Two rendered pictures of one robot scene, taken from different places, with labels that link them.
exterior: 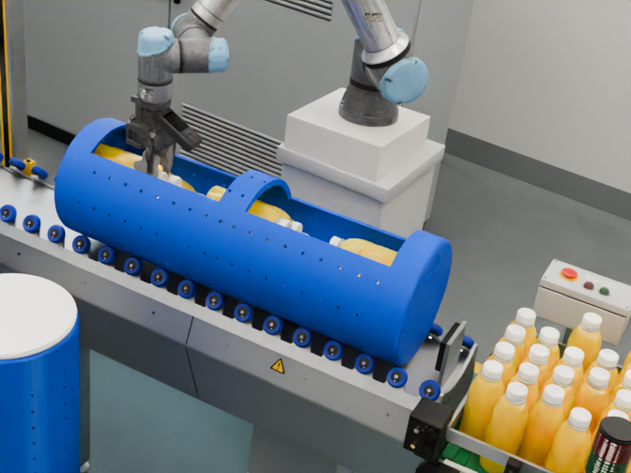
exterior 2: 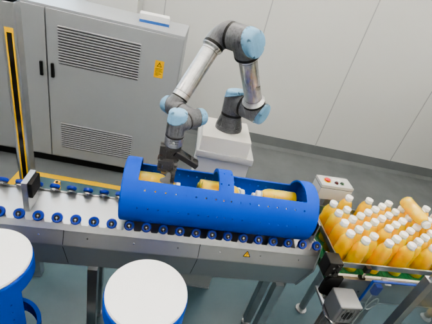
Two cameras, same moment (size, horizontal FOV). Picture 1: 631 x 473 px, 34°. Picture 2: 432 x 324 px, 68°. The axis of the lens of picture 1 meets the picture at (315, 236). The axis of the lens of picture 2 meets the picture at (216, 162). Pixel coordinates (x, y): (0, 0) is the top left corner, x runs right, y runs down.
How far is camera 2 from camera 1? 1.38 m
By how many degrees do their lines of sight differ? 30
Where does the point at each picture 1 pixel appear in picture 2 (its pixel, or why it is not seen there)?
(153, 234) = (186, 214)
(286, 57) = (116, 97)
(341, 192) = (227, 164)
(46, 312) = (166, 281)
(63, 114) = not seen: outside the picture
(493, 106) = not seen: hidden behind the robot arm
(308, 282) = (272, 218)
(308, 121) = (213, 137)
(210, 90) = (76, 115)
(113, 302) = (152, 249)
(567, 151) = not seen: hidden behind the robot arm
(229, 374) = (218, 263)
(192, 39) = (191, 111)
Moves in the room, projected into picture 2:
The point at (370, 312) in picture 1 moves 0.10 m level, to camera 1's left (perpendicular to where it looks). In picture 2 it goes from (303, 224) to (285, 228)
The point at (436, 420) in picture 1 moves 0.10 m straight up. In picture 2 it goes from (339, 261) to (349, 246)
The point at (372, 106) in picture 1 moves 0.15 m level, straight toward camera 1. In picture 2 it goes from (236, 125) to (249, 139)
